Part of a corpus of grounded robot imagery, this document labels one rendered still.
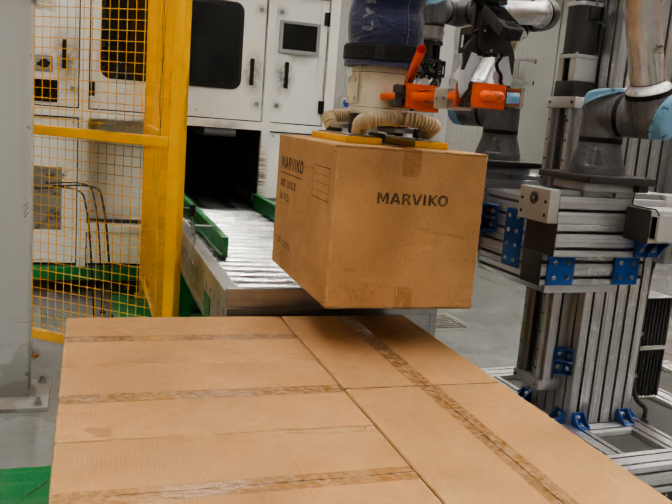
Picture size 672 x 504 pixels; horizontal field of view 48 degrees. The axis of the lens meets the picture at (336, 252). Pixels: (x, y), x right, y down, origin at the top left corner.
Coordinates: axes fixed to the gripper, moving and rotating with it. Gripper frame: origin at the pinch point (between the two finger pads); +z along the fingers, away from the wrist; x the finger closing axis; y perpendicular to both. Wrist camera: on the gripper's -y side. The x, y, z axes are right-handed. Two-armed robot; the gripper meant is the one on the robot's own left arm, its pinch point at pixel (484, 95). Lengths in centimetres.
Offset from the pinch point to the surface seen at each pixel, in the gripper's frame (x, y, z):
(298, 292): 15, 76, 60
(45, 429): 89, 120, 120
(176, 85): 47, 151, -2
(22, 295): 99, 146, 78
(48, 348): 93, 211, 118
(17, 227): 101, 146, 53
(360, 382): 16, 12, 66
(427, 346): -12, 38, 65
